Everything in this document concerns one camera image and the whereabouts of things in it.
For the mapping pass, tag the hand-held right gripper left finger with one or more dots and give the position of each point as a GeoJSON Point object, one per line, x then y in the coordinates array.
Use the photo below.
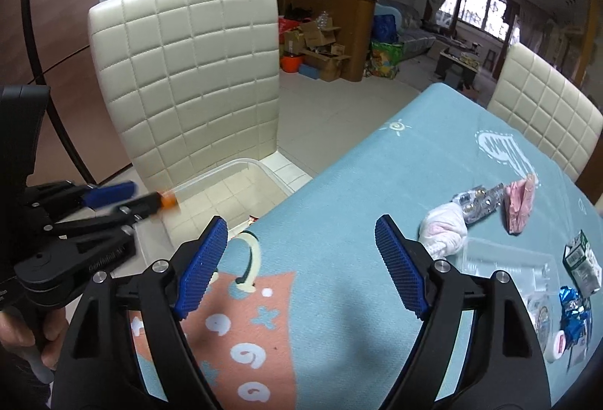
{"type": "Point", "coordinates": [202, 271]}

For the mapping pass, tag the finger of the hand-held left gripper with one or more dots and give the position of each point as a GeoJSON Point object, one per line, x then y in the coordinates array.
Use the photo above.
{"type": "Point", "coordinates": [146, 205]}
{"type": "Point", "coordinates": [110, 194]}

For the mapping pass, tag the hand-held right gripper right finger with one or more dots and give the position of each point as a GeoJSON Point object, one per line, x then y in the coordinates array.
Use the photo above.
{"type": "Point", "coordinates": [400, 271]}

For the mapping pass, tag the small orange piece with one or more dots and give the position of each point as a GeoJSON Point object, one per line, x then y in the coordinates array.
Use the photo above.
{"type": "Point", "coordinates": [168, 200]}

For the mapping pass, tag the trash items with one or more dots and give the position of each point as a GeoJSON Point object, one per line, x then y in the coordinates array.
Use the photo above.
{"type": "Point", "coordinates": [443, 224]}

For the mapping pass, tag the clear plastic container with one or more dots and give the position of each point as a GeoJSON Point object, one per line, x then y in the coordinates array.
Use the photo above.
{"type": "Point", "coordinates": [212, 202]}

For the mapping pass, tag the silver blister pack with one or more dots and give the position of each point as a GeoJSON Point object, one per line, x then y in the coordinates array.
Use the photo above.
{"type": "Point", "coordinates": [476, 202]}

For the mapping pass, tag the blue foil wrapper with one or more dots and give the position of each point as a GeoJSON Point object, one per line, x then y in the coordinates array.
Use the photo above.
{"type": "Point", "coordinates": [572, 311]}

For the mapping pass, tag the person's left hand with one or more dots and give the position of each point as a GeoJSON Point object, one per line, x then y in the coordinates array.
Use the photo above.
{"type": "Point", "coordinates": [52, 325]}

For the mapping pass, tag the clear plastic tray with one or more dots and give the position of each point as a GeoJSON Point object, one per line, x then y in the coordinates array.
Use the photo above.
{"type": "Point", "coordinates": [509, 259]}

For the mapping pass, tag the light blue printed tablecloth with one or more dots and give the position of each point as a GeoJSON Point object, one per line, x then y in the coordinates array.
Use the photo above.
{"type": "Point", "coordinates": [353, 155]}

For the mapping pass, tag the pink crumpled wrapper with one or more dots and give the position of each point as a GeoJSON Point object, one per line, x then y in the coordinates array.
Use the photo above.
{"type": "Point", "coordinates": [518, 202]}

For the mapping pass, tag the cream quilted leather chair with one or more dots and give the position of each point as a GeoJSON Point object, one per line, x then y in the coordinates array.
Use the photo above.
{"type": "Point", "coordinates": [541, 108]}
{"type": "Point", "coordinates": [188, 61]}

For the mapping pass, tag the orange bucket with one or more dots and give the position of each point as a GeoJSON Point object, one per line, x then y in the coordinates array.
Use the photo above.
{"type": "Point", "coordinates": [292, 63]}

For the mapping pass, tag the colourful printed bag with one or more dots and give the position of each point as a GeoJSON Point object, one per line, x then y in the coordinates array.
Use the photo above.
{"type": "Point", "coordinates": [384, 59]}

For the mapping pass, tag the coffee table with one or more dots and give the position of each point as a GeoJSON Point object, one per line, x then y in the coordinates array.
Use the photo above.
{"type": "Point", "coordinates": [457, 61]}

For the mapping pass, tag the red bag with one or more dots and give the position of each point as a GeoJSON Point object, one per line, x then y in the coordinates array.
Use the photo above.
{"type": "Point", "coordinates": [287, 28]}

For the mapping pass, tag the grey sofa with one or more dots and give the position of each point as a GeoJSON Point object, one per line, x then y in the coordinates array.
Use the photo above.
{"type": "Point", "coordinates": [417, 38]}

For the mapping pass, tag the pile of cardboard boxes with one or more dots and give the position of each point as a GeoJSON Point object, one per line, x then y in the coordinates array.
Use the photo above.
{"type": "Point", "coordinates": [320, 47]}

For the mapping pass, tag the dark blue bag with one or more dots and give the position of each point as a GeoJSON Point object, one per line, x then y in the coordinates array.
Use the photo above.
{"type": "Point", "coordinates": [386, 28]}

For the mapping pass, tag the wooden counter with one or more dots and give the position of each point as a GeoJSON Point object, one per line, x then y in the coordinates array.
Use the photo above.
{"type": "Point", "coordinates": [358, 23]}

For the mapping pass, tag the barred window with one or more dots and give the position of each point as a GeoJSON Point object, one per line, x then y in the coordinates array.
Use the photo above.
{"type": "Point", "coordinates": [485, 7]}

